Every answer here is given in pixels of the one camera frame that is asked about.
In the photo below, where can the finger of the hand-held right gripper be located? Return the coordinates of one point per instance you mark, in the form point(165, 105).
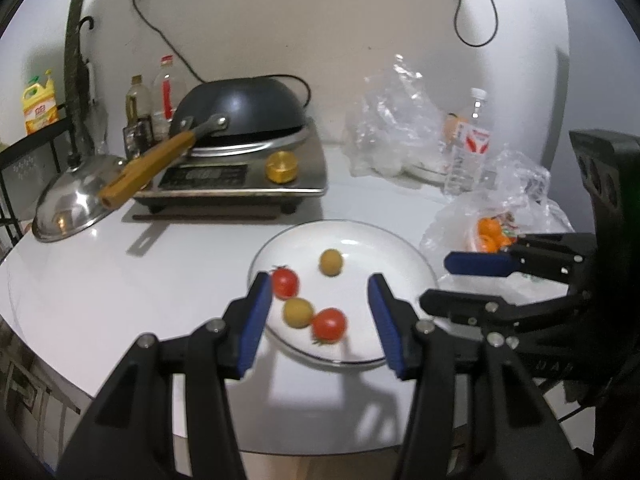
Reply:
point(450, 302)
point(475, 264)

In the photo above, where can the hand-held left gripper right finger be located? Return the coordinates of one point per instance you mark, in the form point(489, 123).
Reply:
point(385, 325)

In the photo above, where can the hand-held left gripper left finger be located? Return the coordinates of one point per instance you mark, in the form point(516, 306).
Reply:
point(255, 320)

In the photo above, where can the small green jujube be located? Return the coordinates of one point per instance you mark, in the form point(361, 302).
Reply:
point(298, 312)
point(331, 262)

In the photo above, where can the red cherry tomato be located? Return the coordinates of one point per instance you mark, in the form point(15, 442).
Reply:
point(329, 324)
point(285, 281)

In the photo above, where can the white plate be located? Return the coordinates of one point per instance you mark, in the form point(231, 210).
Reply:
point(360, 250)

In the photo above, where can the crumpled clear plastic bag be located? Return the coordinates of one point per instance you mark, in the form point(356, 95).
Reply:
point(390, 120)
point(515, 175)

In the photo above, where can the clear water bottle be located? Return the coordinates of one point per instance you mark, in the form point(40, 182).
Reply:
point(465, 160)

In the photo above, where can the white dish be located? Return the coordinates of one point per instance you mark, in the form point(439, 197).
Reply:
point(425, 170)

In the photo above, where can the dark wooden chopsticks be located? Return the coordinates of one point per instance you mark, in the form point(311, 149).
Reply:
point(200, 217)

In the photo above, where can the steel induction cooker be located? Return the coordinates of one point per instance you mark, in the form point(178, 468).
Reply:
point(210, 180)

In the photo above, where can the grey refrigerator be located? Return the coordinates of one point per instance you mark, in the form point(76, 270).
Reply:
point(590, 60)

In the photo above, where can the small seasoning jar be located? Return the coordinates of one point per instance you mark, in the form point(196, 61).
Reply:
point(137, 140)

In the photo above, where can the steel pot lid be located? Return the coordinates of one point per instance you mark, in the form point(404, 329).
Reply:
point(70, 205)

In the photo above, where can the red label bottle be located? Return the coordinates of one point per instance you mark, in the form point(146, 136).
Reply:
point(165, 95)

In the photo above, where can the glass oil bottle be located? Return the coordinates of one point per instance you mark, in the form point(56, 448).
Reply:
point(137, 105)

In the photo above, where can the yellow detergent bottle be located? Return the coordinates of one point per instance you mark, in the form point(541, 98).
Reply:
point(39, 110)

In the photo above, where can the dark vertical pipe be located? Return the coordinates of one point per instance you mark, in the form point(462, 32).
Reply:
point(75, 50)

